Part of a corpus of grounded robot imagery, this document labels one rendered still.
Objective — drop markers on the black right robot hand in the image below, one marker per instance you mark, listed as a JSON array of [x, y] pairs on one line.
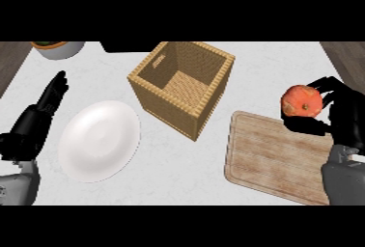
[[346, 119]]

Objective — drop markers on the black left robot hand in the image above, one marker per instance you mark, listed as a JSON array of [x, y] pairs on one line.
[[28, 128]]

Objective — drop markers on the orange squash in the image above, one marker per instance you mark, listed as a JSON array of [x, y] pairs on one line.
[[302, 101]]

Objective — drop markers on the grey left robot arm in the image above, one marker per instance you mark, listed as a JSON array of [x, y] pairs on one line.
[[18, 183]]

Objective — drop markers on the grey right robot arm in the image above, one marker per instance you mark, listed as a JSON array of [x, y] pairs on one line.
[[345, 177]]

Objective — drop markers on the wooden cutting board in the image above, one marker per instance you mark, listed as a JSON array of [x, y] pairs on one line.
[[275, 157]]

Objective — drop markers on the square wicker basket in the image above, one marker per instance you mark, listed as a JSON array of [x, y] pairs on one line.
[[182, 87]]

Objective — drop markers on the white plate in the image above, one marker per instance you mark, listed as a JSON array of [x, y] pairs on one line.
[[99, 141]]

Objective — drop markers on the grey pot with orange rim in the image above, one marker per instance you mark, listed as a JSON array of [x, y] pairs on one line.
[[58, 49]]

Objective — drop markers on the black appliance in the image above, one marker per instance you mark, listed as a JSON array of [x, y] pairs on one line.
[[129, 47]]

